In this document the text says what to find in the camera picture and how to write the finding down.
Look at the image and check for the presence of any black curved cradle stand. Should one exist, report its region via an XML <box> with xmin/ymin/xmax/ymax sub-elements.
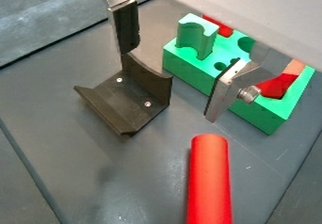
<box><xmin>75</xmin><ymin>53</ymin><xmax>173</xmax><ymax>136</ymax></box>

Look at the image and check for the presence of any dark green arch block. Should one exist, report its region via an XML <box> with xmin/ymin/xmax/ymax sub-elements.
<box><xmin>177</xmin><ymin>13</ymin><xmax>219</xmax><ymax>60</ymax></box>

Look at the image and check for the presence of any red prism block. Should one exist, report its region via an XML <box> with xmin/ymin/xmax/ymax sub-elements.
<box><xmin>257</xmin><ymin>59</ymin><xmax>306</xmax><ymax>99</ymax></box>

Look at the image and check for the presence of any green shape sorter base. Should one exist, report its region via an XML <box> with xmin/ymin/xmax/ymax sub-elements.
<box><xmin>162</xmin><ymin>12</ymin><xmax>315</xmax><ymax>136</ymax></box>

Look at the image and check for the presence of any red cylinder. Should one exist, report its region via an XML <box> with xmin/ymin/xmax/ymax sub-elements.
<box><xmin>186</xmin><ymin>134</ymin><xmax>233</xmax><ymax>224</ymax></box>

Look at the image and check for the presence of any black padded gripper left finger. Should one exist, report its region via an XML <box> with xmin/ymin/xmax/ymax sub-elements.
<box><xmin>103</xmin><ymin>0</ymin><xmax>139</xmax><ymax>55</ymax></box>

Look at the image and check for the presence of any red hexagonal block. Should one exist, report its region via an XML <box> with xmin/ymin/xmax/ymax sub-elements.
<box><xmin>203</xmin><ymin>15</ymin><xmax>234</xmax><ymax>38</ymax></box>

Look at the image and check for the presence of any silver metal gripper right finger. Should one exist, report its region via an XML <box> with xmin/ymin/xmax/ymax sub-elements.
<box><xmin>205</xmin><ymin>41</ymin><xmax>291</xmax><ymax>122</ymax></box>

